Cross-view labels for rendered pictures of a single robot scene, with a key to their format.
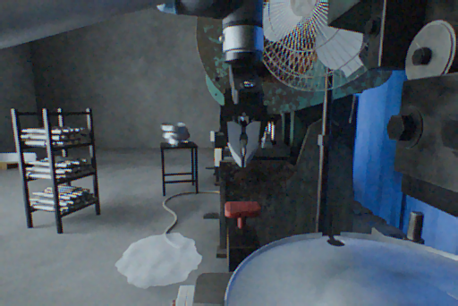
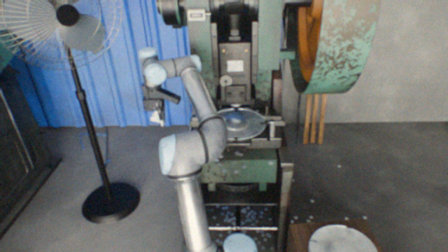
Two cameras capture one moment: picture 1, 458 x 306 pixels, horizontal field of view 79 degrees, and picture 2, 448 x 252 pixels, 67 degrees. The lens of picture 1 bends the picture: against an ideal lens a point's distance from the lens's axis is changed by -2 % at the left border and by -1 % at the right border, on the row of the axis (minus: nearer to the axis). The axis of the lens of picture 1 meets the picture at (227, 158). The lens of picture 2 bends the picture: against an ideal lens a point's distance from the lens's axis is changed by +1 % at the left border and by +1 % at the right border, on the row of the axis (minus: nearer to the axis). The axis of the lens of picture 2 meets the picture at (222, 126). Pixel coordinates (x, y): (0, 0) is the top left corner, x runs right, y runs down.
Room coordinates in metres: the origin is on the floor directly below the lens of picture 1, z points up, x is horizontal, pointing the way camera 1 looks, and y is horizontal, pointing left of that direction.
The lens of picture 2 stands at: (0.15, 1.28, 1.65)
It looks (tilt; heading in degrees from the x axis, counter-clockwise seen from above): 32 degrees down; 275
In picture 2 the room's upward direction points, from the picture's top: 3 degrees counter-clockwise
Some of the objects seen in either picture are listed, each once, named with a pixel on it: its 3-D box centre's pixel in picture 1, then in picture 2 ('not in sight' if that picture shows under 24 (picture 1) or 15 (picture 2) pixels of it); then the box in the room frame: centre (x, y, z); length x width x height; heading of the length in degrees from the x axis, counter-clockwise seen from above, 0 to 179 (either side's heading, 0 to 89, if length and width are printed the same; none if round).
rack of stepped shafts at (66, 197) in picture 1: (59, 166); not in sight; (2.27, 1.40, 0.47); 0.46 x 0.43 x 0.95; 72
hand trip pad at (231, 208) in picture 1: (241, 223); not in sight; (0.53, -0.03, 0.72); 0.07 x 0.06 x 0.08; 92
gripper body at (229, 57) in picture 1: (242, 88); (153, 96); (0.56, -0.03, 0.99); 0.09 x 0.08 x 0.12; 2
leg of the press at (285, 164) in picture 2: not in sight; (281, 146); (-0.05, -0.42, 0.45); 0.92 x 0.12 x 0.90; 92
